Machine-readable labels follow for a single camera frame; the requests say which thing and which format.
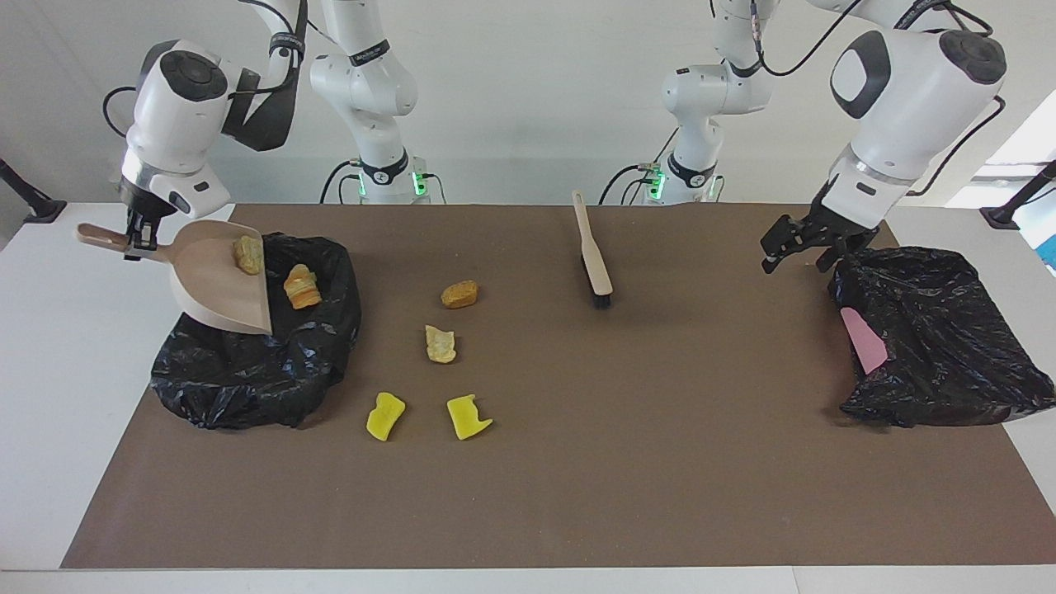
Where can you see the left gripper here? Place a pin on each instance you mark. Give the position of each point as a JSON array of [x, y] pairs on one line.
[[862, 198]]

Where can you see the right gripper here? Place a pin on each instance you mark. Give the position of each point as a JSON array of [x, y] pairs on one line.
[[190, 196]]

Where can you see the beige plastic dustpan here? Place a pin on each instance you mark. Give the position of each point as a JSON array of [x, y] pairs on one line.
[[210, 289]]

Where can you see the pale yellowish foam chunk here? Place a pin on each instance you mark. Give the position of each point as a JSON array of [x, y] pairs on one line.
[[247, 256], [302, 289], [440, 345]]

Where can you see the beige brush with black bristles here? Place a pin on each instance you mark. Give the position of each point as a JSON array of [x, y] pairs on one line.
[[596, 268]]

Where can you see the orange-brown foam chunk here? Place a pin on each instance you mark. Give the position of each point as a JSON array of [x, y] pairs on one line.
[[459, 294]]

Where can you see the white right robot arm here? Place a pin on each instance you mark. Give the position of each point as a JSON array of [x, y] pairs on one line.
[[177, 107]]

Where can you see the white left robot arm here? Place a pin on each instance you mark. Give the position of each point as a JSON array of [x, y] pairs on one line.
[[916, 91]]

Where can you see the pink bin corner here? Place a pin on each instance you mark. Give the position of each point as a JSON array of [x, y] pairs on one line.
[[865, 346]]

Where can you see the black plastic trash bag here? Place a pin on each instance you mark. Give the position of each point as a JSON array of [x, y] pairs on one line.
[[949, 355], [272, 379]]

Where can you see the blue object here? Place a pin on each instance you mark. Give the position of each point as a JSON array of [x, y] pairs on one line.
[[1050, 252]]

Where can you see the yellow sponge piece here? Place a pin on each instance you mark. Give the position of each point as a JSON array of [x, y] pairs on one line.
[[466, 418], [384, 417]]

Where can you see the brown table mat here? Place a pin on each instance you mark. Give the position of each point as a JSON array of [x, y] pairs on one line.
[[577, 495]]

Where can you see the black camera stand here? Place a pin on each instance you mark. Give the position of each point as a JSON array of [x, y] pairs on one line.
[[33, 202], [1002, 216]]

